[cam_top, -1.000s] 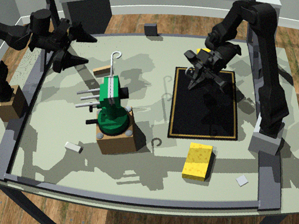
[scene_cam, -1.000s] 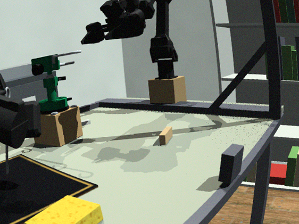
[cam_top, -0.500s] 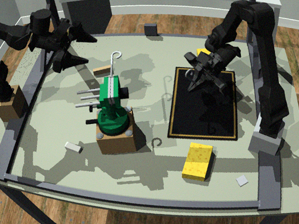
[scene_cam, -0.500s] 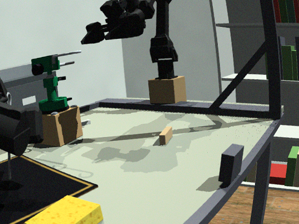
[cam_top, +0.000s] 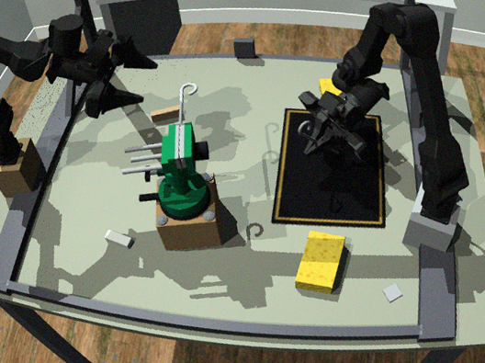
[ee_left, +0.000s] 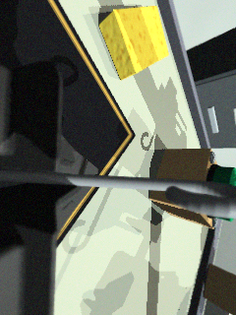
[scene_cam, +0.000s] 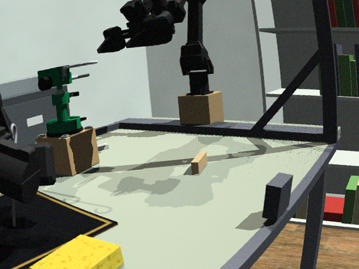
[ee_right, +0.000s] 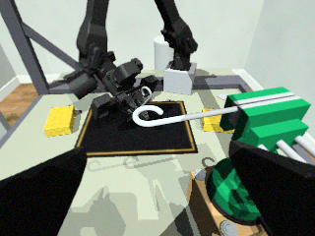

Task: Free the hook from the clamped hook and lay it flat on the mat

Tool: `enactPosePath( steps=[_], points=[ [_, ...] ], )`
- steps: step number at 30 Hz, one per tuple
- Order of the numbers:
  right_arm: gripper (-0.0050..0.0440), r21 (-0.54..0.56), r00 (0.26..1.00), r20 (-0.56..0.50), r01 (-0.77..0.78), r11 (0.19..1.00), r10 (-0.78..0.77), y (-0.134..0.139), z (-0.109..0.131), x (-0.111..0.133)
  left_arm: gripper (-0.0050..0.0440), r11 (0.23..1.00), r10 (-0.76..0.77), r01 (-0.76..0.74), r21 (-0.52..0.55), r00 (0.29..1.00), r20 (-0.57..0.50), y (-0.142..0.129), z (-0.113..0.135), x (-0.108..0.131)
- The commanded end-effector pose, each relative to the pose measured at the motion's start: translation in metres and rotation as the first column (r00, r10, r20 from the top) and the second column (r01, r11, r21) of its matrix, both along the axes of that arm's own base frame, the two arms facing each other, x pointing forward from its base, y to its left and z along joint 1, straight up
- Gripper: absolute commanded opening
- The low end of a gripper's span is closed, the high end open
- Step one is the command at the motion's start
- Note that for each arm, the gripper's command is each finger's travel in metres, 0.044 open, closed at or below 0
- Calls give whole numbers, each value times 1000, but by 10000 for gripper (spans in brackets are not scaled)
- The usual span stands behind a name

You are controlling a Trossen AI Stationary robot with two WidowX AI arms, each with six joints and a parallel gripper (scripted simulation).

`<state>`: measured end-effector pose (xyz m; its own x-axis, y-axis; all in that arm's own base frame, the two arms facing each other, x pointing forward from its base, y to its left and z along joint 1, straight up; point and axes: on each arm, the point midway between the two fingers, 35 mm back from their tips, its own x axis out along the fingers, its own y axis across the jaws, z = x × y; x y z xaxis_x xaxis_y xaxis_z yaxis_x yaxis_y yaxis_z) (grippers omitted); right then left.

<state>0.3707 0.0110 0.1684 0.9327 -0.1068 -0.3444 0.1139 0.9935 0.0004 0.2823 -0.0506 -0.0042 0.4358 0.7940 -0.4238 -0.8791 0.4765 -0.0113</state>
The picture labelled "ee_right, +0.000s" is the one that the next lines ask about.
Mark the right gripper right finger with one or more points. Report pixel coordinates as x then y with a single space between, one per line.
282 188

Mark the black rectangular mat with tan border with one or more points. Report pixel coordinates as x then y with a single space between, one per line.
113 136

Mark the grey bolt head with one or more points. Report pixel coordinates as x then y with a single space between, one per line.
200 174
228 228

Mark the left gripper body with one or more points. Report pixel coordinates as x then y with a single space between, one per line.
128 88

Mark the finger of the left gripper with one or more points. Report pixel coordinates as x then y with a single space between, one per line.
138 99
128 106

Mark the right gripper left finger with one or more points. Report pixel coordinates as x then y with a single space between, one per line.
35 201

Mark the yellow sponge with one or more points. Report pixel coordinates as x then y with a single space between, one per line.
212 124
60 121

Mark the brown wooden block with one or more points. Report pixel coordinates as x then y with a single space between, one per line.
209 220

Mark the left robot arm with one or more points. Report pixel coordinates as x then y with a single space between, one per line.
92 44

